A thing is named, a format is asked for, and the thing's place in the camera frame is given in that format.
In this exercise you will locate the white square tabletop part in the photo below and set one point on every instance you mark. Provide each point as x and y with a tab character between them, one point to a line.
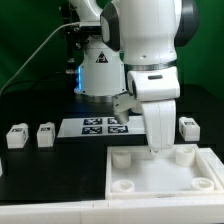
185	170

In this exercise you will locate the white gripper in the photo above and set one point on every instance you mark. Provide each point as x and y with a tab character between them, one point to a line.
152	94

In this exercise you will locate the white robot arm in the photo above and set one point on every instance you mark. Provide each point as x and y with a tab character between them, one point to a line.
148	32

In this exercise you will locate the black camera on stand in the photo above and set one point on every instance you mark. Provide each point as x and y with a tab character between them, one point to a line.
76	32

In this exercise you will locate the white sheet with markers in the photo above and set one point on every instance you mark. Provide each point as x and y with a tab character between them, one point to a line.
100	126

